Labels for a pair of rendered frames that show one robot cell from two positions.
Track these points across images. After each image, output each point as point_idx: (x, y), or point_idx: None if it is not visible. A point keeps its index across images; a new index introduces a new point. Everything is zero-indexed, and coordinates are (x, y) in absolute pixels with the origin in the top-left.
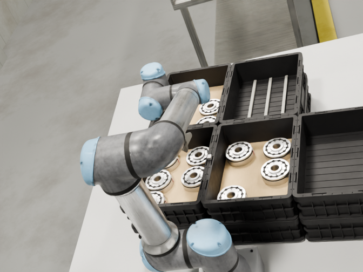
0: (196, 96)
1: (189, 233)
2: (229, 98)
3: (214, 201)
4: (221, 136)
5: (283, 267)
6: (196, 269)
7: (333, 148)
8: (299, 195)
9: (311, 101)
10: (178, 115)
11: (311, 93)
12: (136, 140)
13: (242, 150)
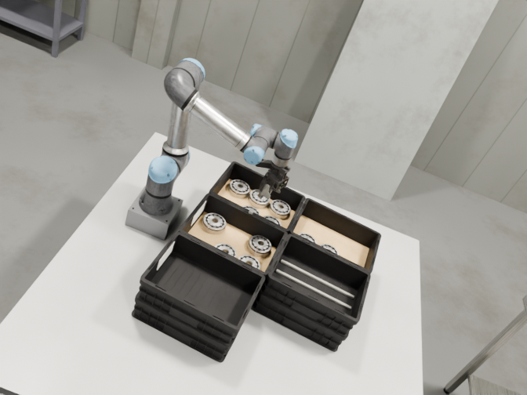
0: (241, 143)
1: (169, 157)
2: (322, 255)
3: (204, 197)
4: (275, 233)
5: (154, 248)
6: (185, 211)
7: (228, 299)
8: (176, 234)
9: (325, 349)
10: (206, 110)
11: (337, 356)
12: (177, 70)
13: (257, 244)
